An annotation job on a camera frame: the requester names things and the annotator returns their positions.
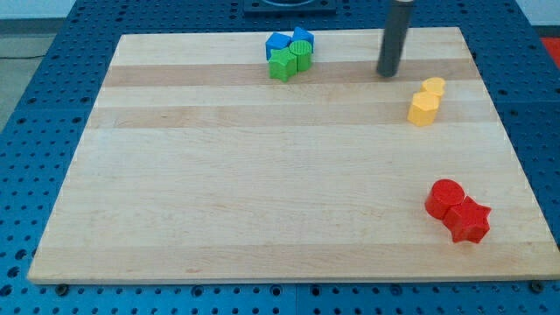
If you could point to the yellow hexagon block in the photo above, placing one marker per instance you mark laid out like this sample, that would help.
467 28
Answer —
423 109

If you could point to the yellow heart block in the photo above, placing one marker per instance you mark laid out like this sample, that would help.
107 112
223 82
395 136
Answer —
434 86

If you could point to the wooden board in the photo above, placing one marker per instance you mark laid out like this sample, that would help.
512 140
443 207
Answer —
195 167

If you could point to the green star block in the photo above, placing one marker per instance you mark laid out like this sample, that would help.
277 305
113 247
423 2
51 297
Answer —
282 64

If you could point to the green cylinder block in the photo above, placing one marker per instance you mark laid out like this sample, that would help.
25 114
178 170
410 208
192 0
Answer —
303 50

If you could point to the blue cube block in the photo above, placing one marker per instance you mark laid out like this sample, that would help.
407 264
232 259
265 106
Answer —
276 41

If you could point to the blue angular block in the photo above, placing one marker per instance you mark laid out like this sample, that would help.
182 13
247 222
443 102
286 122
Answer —
300 33

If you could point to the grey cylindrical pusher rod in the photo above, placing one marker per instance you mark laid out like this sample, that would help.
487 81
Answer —
394 36

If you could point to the red cylinder block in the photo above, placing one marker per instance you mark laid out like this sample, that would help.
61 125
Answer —
444 194

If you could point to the red star block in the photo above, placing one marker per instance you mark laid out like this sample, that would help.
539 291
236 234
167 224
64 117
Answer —
468 221

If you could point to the blue perforated table plate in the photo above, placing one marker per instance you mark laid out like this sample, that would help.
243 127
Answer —
43 131

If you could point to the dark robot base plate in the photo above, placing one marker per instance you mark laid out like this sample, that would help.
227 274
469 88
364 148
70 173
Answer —
252 8

